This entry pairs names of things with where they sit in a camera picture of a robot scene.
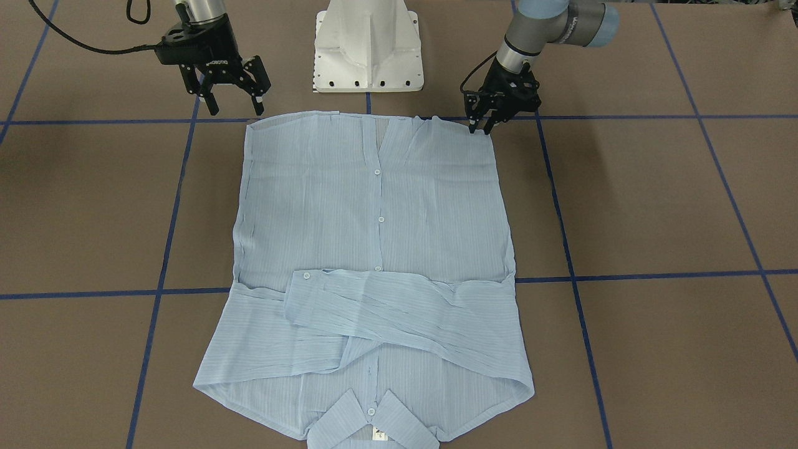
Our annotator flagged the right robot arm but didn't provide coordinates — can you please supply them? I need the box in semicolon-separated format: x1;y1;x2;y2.
155;1;271;116

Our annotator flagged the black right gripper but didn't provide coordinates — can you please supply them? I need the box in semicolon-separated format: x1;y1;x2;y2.
156;17;271;116

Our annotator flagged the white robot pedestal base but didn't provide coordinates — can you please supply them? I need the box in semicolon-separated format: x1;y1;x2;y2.
313;1;425;93

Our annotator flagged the light blue striped shirt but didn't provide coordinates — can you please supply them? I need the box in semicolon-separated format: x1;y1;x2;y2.
193;112;535;448

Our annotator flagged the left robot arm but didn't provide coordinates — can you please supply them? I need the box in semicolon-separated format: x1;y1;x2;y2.
459;1;620;135

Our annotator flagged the brown paper table mat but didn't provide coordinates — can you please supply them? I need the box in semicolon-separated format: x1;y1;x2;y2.
2;1;796;448

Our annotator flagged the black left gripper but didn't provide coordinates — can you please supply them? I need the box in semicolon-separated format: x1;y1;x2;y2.
463;55;542;135

